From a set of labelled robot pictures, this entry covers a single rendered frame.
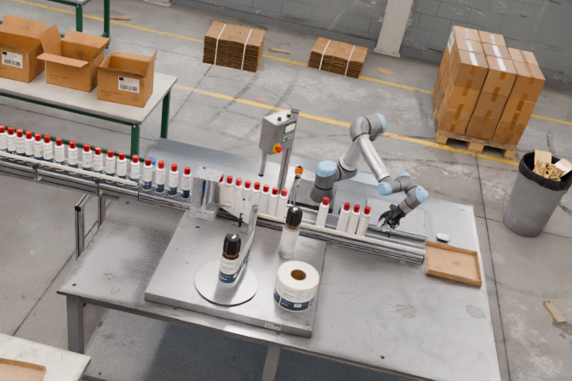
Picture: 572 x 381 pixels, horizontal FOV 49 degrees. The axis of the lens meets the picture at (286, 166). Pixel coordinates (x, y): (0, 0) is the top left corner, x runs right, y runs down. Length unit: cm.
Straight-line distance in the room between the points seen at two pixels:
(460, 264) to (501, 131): 318
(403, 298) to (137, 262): 138
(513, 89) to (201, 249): 409
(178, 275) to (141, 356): 68
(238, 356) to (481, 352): 132
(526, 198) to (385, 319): 261
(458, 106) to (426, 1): 232
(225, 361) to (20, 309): 135
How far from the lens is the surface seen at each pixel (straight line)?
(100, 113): 468
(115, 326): 383
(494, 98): 659
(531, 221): 568
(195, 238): 339
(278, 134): 333
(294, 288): 298
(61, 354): 297
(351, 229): 356
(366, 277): 345
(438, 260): 372
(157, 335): 379
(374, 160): 339
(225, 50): 733
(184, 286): 312
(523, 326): 489
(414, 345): 319
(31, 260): 460
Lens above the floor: 306
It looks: 32 degrees down
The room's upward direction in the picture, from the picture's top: 11 degrees clockwise
